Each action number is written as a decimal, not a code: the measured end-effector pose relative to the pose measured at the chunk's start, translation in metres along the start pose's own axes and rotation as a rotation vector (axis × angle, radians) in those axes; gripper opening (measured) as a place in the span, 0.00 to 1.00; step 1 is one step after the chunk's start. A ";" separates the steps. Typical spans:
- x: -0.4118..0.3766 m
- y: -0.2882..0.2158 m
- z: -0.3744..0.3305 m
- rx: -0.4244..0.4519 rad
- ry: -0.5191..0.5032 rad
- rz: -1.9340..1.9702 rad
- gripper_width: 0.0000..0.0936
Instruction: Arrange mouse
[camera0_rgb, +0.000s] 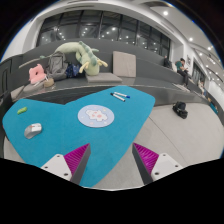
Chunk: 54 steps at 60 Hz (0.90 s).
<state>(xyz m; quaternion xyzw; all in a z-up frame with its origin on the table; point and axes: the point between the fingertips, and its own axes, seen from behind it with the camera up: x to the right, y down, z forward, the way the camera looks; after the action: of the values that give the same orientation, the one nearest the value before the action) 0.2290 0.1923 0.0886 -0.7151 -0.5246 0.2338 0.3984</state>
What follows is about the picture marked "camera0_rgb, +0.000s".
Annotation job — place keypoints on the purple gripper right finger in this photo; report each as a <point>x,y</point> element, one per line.
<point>153,166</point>

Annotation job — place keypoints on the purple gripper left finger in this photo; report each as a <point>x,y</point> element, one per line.
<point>71,166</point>

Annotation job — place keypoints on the grey computer mouse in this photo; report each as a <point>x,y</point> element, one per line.
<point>32,130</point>

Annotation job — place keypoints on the black bag on floor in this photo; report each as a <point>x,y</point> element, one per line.
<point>180,109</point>

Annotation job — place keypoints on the white marker black cap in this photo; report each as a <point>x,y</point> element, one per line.
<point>118,97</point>

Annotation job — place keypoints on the white marker blue cap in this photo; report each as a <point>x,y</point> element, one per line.
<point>120,94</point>

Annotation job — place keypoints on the small green toy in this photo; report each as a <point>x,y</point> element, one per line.
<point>22,110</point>

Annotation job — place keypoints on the small tan pouch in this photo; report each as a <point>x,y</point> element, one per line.
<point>48,83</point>

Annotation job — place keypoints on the grey flat seat cushion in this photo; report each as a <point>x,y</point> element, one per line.
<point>103,77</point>

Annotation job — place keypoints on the dark blue bag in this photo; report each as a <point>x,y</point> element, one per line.
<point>72,71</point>

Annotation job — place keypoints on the pink plush cushion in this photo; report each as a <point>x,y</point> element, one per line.
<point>36,74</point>

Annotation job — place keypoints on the grey backpack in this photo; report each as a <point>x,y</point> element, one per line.
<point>57,66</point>

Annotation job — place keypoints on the seated person green shirt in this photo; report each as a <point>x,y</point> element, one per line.
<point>182,70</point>

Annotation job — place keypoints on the green plush dragon toy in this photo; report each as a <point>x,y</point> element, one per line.
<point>85,55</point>

